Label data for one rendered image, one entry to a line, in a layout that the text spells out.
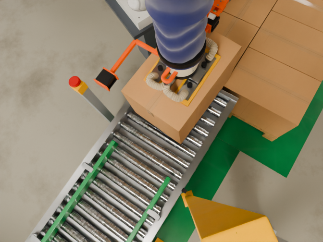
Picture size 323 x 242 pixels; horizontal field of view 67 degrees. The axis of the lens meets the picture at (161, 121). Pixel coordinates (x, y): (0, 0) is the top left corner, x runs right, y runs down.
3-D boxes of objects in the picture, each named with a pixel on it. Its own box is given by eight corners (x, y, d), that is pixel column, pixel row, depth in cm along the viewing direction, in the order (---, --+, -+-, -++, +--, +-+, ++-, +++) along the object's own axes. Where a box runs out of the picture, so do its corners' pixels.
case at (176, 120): (180, 144, 165) (179, 131, 126) (135, 112, 174) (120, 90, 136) (229, 77, 174) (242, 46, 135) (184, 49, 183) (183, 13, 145)
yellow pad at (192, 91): (187, 107, 129) (187, 104, 125) (171, 98, 132) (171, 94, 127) (220, 58, 135) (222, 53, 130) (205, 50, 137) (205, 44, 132)
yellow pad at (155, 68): (158, 89, 134) (156, 86, 129) (143, 80, 136) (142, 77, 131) (192, 42, 139) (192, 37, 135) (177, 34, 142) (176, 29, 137)
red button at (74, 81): (77, 90, 144) (74, 88, 141) (68, 85, 146) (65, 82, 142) (84, 81, 146) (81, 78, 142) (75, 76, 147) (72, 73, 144)
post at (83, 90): (119, 131, 240) (77, 90, 145) (114, 127, 242) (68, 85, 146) (123, 126, 241) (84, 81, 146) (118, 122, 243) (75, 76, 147)
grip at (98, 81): (109, 91, 125) (106, 88, 120) (96, 83, 127) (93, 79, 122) (118, 78, 126) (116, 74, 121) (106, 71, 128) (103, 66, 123)
